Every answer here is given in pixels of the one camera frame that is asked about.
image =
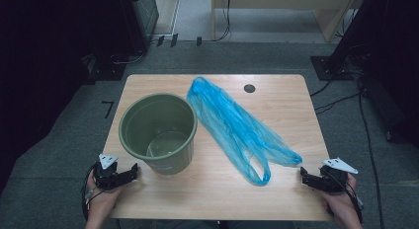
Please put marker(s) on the person's left hand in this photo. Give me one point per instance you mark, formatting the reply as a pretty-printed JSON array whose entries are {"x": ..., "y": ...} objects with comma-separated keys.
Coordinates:
[{"x": 102, "y": 202}]

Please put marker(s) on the dark round table grommet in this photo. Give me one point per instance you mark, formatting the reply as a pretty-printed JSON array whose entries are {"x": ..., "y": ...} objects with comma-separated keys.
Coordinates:
[{"x": 249, "y": 88}]

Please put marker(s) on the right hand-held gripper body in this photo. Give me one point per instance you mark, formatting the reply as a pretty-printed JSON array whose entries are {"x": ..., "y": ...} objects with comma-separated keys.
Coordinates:
[{"x": 332, "y": 181}]

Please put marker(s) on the black floor tape strip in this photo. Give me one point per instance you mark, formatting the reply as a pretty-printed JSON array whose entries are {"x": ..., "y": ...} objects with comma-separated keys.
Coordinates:
[
  {"x": 199, "y": 41},
  {"x": 174, "y": 40},
  {"x": 160, "y": 40}
]

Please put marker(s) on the blue plastic trash bag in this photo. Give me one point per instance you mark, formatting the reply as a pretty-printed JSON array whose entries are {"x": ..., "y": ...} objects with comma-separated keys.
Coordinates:
[{"x": 230, "y": 123}]

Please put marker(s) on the black stand base plate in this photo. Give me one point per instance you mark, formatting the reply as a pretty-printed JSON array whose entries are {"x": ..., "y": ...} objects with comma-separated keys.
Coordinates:
[
  {"x": 329, "y": 69},
  {"x": 108, "y": 71}
]

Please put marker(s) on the person's right hand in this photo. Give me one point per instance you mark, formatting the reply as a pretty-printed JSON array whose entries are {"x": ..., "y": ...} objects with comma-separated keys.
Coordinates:
[{"x": 342, "y": 204}]

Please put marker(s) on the green plastic trash bin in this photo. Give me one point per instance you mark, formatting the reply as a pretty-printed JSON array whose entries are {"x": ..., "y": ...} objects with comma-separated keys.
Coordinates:
[{"x": 158, "y": 123}]

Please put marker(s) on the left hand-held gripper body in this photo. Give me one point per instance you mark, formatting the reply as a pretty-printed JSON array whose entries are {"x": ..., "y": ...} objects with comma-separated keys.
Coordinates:
[{"x": 107, "y": 179}]

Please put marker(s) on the dark glass-fronted cabinet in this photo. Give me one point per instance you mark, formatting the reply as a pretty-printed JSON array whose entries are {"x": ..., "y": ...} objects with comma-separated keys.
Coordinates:
[{"x": 145, "y": 21}]

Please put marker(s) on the black slanted stand pole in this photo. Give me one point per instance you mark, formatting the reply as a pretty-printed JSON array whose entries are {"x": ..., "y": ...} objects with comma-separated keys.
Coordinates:
[{"x": 355, "y": 25}]

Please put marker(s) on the black corner floor tape mark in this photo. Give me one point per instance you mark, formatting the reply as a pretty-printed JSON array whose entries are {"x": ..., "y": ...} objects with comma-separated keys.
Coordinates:
[{"x": 109, "y": 107}]

